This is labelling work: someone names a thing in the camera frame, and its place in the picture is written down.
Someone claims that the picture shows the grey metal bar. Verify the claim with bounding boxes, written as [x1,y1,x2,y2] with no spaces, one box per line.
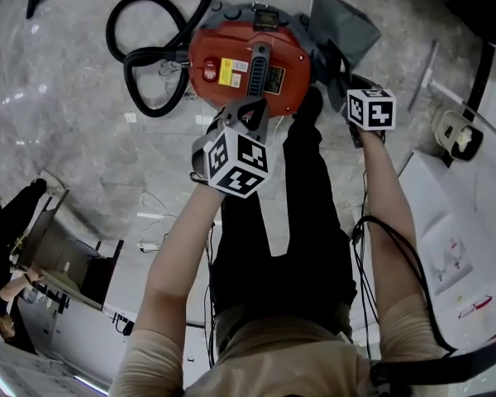
[408,38,441,112]

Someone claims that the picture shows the black vacuum hose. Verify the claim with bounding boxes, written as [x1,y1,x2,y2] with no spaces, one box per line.
[105,0,221,119]

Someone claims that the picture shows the white table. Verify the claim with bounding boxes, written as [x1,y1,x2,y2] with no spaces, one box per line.
[390,79,496,353]

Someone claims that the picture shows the black cable bundle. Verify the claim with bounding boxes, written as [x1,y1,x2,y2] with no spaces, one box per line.
[350,167,458,361]

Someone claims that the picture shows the red vacuum cleaner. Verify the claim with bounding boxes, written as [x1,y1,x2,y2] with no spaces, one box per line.
[187,1,328,117]

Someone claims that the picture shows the black shoulder strap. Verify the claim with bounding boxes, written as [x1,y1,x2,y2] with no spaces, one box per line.
[369,339,496,390]

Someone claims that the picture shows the person's beige shirt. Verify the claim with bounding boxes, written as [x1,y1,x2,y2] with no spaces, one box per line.
[108,291,454,397]

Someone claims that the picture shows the white cable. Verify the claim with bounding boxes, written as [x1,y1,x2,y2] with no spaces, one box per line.
[135,191,179,255]

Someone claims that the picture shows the grey desk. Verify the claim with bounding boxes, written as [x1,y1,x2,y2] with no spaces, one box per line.
[15,188,126,312]

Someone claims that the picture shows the black white striped fabric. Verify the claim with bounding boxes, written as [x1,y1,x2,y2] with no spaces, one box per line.
[436,0,496,54]

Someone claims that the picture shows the person's right forearm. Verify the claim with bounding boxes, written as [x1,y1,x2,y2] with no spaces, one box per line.
[357,129,433,349]

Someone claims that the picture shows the black table leg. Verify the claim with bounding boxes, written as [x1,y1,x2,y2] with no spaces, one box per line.
[464,39,496,124]

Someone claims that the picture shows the grey dust bag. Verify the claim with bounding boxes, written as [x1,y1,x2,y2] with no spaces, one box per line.
[307,0,382,70]

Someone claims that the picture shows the white printed paper sheet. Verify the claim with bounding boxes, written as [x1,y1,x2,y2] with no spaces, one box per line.
[418,216,475,296]

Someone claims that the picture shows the person's black shoe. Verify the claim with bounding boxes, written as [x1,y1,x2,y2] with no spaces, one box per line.
[292,86,325,124]

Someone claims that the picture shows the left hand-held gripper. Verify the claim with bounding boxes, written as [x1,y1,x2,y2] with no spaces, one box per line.
[189,95,274,200]

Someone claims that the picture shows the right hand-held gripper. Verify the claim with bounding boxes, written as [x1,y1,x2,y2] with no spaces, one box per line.
[325,38,398,149]

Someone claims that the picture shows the person's black trousers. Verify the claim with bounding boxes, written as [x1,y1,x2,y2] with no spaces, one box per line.
[209,109,359,332]

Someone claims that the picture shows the person's left forearm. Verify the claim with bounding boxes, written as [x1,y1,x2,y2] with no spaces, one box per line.
[134,183,228,335]

